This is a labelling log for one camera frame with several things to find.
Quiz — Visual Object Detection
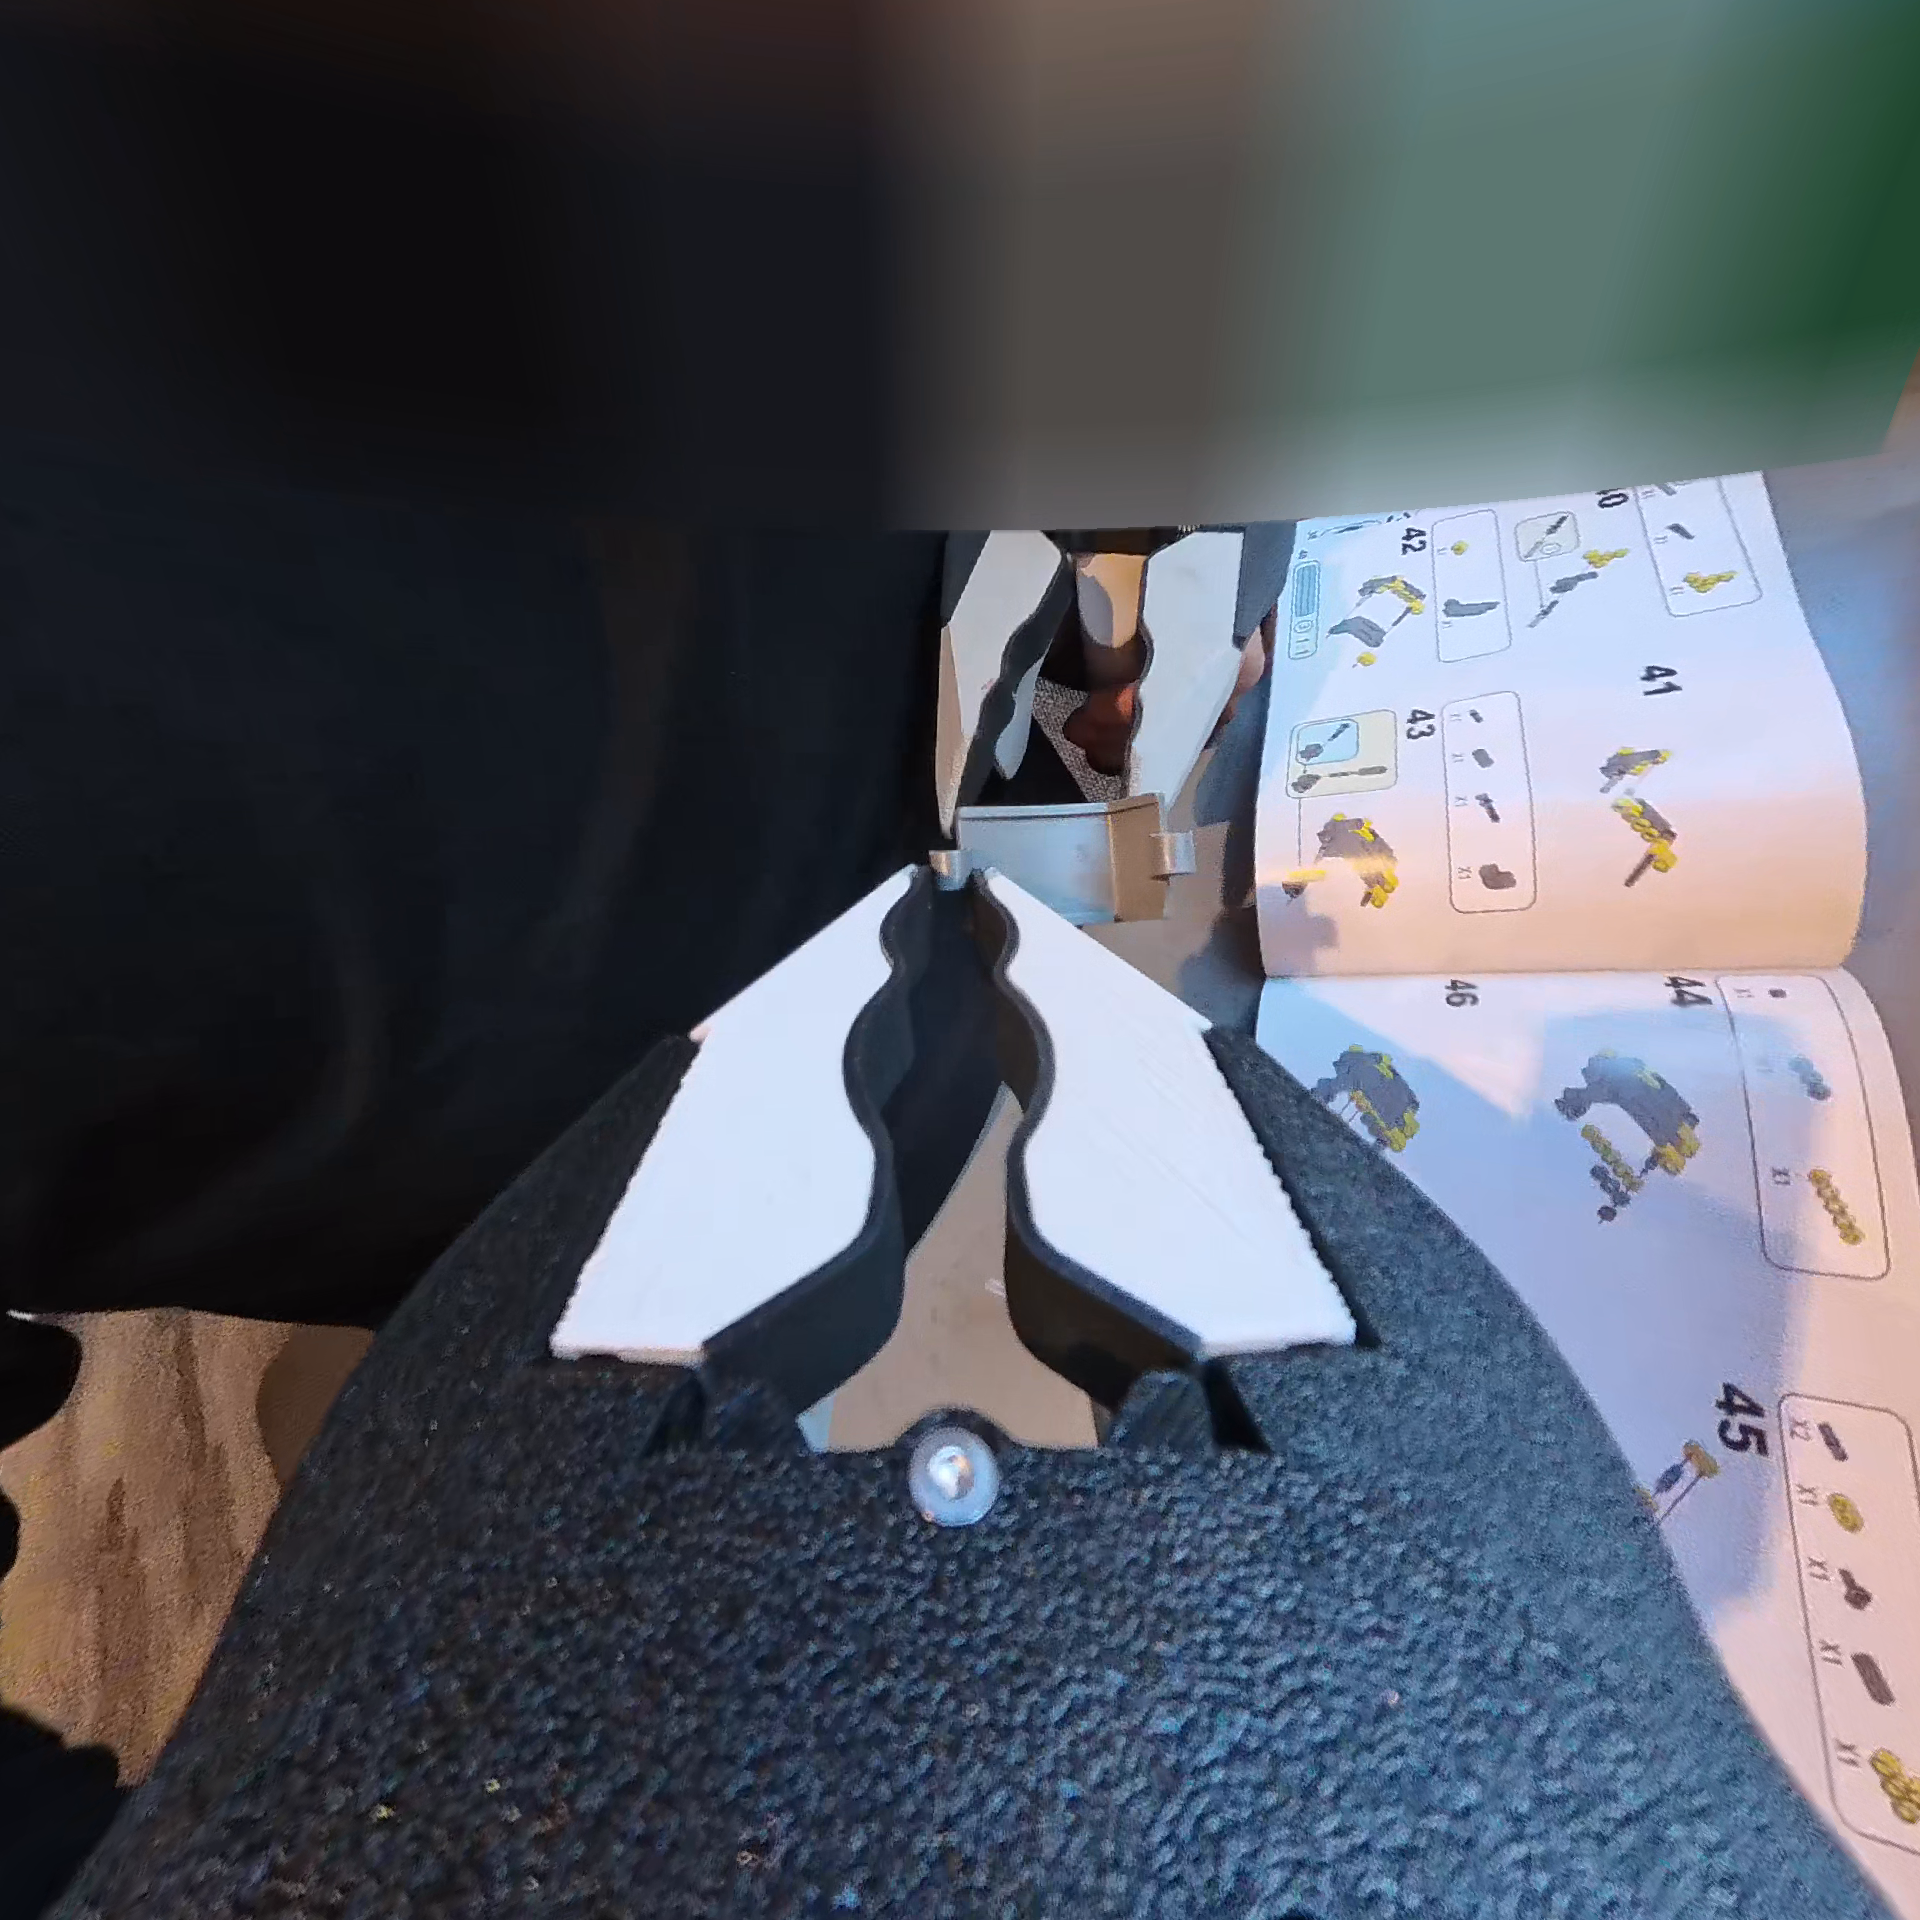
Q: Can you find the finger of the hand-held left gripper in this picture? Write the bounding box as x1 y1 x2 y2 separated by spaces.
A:
1124 526 1279 830
934 532 1077 826

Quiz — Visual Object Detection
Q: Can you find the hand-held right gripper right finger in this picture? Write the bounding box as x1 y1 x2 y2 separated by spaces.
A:
976 870 1360 1360

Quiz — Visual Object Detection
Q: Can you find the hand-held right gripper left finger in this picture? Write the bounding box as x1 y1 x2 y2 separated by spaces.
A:
548 864 923 1366

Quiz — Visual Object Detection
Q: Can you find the grey curved brick panel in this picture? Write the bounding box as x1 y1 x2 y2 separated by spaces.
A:
928 796 1202 927

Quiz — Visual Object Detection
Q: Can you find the instruction booklet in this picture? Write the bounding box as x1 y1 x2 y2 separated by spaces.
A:
1248 468 1920 1920

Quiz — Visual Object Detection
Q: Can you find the grey desk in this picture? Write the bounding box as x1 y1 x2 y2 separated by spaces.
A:
796 468 1920 1456

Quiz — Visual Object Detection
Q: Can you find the person's left hand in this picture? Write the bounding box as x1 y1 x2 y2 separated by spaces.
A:
1050 598 1150 758

